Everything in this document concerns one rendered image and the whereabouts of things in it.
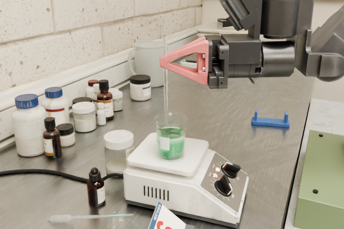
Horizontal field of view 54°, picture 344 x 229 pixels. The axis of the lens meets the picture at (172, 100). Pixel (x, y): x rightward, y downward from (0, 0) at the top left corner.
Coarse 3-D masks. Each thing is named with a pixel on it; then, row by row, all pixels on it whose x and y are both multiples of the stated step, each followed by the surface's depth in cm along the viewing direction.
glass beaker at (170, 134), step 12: (156, 120) 56; (168, 120) 54; (180, 120) 58; (156, 132) 56; (168, 132) 54; (180, 132) 55; (156, 144) 57; (168, 144) 55; (180, 144) 56; (156, 156) 58; (168, 156) 56; (180, 156) 57
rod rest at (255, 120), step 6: (252, 120) 93; (258, 120) 93; (264, 120) 93; (270, 120) 93; (276, 120) 93; (282, 120) 93; (288, 120) 93; (276, 126) 92; (282, 126) 91; (288, 126) 91
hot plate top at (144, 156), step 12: (144, 144) 62; (192, 144) 63; (204, 144) 63; (132, 156) 58; (144, 156) 58; (192, 156) 58; (156, 168) 55; (168, 168) 55; (180, 168) 55; (192, 168) 55
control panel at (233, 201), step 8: (216, 160) 62; (224, 160) 64; (208, 168) 59; (208, 176) 57; (240, 176) 62; (208, 184) 55; (232, 184) 59; (240, 184) 60; (216, 192) 55; (232, 192) 57; (240, 192) 58; (224, 200) 54; (232, 200) 55; (240, 200) 56; (232, 208) 54
